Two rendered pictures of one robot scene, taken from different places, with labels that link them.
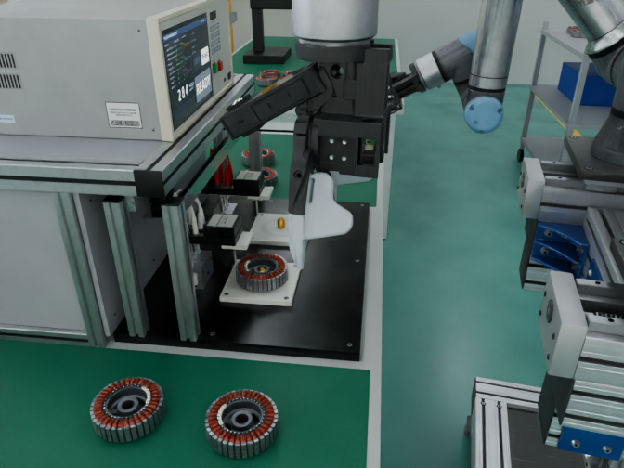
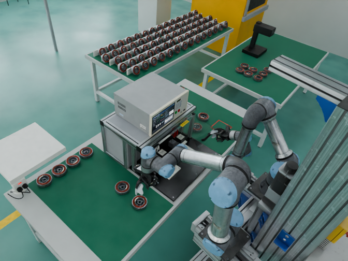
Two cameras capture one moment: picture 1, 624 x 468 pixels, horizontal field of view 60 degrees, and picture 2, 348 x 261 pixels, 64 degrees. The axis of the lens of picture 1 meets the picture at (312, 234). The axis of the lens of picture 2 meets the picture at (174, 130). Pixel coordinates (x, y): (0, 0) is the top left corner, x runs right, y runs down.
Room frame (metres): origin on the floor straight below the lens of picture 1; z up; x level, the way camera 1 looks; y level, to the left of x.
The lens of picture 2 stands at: (-0.29, -0.57, 2.57)
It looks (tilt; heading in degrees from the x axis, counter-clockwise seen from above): 43 degrees down; 28
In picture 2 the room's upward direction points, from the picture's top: 7 degrees clockwise
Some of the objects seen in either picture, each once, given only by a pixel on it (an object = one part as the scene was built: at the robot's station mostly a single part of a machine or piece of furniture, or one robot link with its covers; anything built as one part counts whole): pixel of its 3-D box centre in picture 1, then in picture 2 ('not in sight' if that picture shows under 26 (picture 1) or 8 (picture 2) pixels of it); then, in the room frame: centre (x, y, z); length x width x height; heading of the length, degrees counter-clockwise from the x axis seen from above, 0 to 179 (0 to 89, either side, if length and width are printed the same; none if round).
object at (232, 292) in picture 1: (262, 281); (168, 169); (0.99, 0.11, 0.78); 0.15 x 0.15 x 0.01; 83
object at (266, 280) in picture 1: (262, 271); not in sight; (0.99, 0.11, 0.80); 0.11 x 0.11 x 0.04
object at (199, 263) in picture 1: (196, 268); not in sight; (1.01, 0.25, 0.80); 0.07 x 0.05 x 0.06; 173
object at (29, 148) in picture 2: not in sight; (33, 171); (0.28, 0.78, 0.98); 0.37 x 0.35 x 0.46; 173
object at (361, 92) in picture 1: (341, 108); (148, 176); (0.51, -0.03, 1.29); 0.09 x 0.08 x 0.12; 75
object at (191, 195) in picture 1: (223, 150); (170, 133); (1.12, 0.19, 1.03); 0.62 x 0.01 x 0.03; 173
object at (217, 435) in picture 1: (241, 422); (139, 202); (0.60, 0.11, 0.77); 0.11 x 0.11 x 0.04
